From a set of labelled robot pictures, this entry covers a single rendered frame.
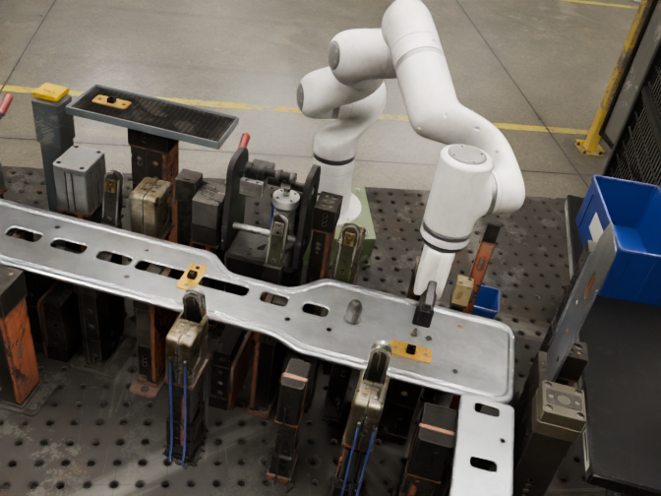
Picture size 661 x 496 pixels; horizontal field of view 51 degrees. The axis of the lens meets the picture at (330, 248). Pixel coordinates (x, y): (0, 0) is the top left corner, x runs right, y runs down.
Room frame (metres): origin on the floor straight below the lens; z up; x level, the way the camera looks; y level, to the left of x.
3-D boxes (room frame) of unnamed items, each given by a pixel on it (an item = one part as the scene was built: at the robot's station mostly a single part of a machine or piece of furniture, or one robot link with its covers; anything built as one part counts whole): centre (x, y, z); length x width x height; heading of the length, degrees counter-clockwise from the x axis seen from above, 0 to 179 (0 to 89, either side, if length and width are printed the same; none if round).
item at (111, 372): (1.11, 0.48, 0.84); 0.13 x 0.11 x 0.29; 173
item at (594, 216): (1.36, -0.67, 1.10); 0.30 x 0.17 x 0.13; 0
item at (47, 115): (1.48, 0.71, 0.92); 0.08 x 0.08 x 0.44; 83
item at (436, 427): (0.83, -0.24, 0.84); 0.11 x 0.10 x 0.28; 173
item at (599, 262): (0.98, -0.45, 1.17); 0.12 x 0.01 x 0.34; 173
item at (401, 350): (0.97, -0.19, 1.01); 0.08 x 0.04 x 0.01; 83
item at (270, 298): (1.06, 0.09, 0.84); 0.12 x 0.05 x 0.29; 173
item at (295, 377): (0.88, 0.02, 0.84); 0.11 x 0.08 x 0.29; 173
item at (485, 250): (1.16, -0.31, 0.95); 0.03 x 0.01 x 0.50; 83
